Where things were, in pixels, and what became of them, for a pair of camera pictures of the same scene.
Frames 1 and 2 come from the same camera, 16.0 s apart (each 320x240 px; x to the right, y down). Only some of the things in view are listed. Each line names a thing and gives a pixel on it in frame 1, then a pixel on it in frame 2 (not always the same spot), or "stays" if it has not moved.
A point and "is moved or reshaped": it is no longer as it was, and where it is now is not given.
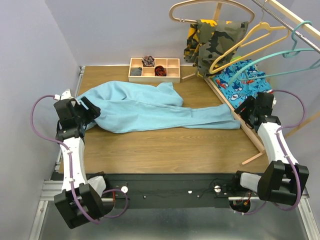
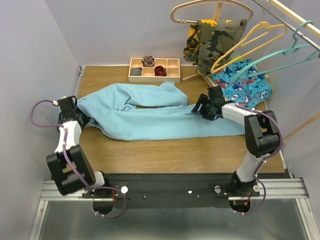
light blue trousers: [125, 106] is moved or reshaped
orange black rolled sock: [160, 71] stays
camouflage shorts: [209, 41] stays
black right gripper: [249, 102] → [203, 99]
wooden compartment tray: [165, 70] stays
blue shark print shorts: [241, 80] stays
